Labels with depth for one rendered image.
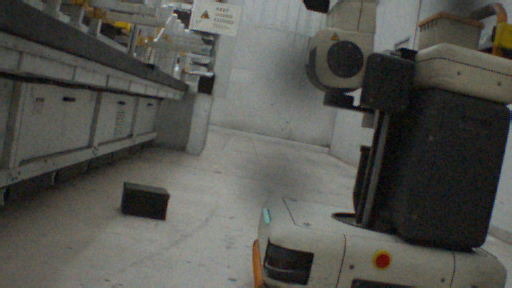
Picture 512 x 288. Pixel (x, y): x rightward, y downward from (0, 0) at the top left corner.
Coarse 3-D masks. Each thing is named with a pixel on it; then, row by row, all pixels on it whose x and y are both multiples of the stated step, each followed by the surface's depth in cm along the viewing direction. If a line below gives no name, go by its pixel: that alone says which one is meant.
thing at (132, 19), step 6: (60, 6) 209; (66, 6) 209; (72, 6) 209; (66, 12) 209; (84, 12) 209; (108, 12) 209; (114, 12) 209; (108, 18) 210; (114, 18) 210; (120, 18) 210; (126, 18) 210; (132, 18) 210; (138, 18) 210; (144, 18) 210; (150, 18) 210; (138, 24) 212; (144, 24) 210; (150, 24) 210; (156, 24) 210; (162, 24) 210
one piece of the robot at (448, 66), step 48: (432, 48) 144; (432, 96) 139; (480, 96) 139; (384, 144) 161; (432, 144) 138; (480, 144) 139; (384, 192) 160; (432, 192) 139; (480, 192) 140; (432, 240) 141; (480, 240) 140
